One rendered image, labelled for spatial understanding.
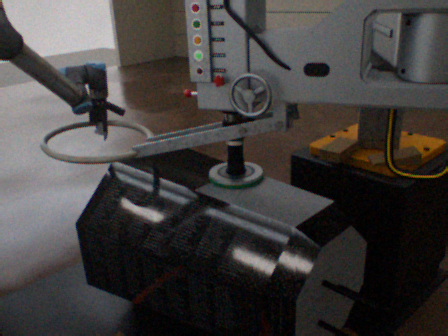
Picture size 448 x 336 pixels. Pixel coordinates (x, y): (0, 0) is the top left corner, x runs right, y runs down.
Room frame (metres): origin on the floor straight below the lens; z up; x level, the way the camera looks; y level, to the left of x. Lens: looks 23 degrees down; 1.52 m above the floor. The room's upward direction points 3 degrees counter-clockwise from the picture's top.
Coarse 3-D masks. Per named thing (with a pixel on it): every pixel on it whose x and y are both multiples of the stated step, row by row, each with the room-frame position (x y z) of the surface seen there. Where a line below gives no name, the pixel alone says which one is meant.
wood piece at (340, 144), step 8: (328, 144) 1.89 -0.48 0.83; (336, 144) 1.89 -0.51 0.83; (344, 144) 1.88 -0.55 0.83; (352, 144) 1.88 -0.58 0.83; (320, 152) 1.84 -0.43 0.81; (328, 152) 1.81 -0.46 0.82; (336, 152) 1.79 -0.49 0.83; (344, 152) 1.82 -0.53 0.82; (352, 152) 1.88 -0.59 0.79; (328, 160) 1.81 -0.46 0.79; (336, 160) 1.79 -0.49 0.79
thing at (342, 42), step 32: (224, 0) 1.50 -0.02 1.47; (352, 0) 1.37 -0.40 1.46; (384, 0) 1.34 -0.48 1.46; (416, 0) 1.31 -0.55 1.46; (288, 32) 1.46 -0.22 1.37; (320, 32) 1.41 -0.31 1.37; (352, 32) 1.37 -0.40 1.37; (256, 64) 1.49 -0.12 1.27; (288, 64) 1.45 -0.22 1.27; (320, 64) 1.41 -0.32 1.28; (352, 64) 1.37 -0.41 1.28; (288, 96) 1.45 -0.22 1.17; (320, 96) 1.41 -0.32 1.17; (352, 96) 1.37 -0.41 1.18; (384, 96) 1.33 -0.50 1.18; (416, 96) 1.29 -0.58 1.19
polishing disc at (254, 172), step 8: (216, 168) 1.67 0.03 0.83; (224, 168) 1.66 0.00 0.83; (248, 168) 1.65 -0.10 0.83; (256, 168) 1.65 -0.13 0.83; (216, 176) 1.59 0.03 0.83; (224, 176) 1.58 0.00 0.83; (232, 176) 1.58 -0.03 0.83; (240, 176) 1.58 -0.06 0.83; (248, 176) 1.57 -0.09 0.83; (256, 176) 1.57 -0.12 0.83; (232, 184) 1.53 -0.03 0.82; (240, 184) 1.52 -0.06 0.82
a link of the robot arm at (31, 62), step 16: (0, 16) 1.51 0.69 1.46; (0, 32) 1.49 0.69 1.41; (16, 32) 1.54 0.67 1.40; (0, 48) 1.49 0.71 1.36; (16, 48) 1.52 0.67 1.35; (16, 64) 1.58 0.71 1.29; (32, 64) 1.61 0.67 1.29; (48, 64) 1.70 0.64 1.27; (48, 80) 1.70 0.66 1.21; (64, 80) 1.78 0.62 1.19; (64, 96) 1.81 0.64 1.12; (80, 96) 1.88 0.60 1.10; (80, 112) 1.92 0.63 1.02
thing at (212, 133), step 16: (272, 112) 1.62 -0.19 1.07; (288, 112) 1.59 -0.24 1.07; (192, 128) 1.76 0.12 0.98; (208, 128) 1.73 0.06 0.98; (224, 128) 1.58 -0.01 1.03; (240, 128) 1.55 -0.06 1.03; (256, 128) 1.53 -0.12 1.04; (272, 128) 1.51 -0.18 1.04; (288, 128) 1.49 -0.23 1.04; (144, 144) 1.72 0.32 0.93; (160, 144) 1.69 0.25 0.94; (176, 144) 1.66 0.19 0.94; (192, 144) 1.63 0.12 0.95
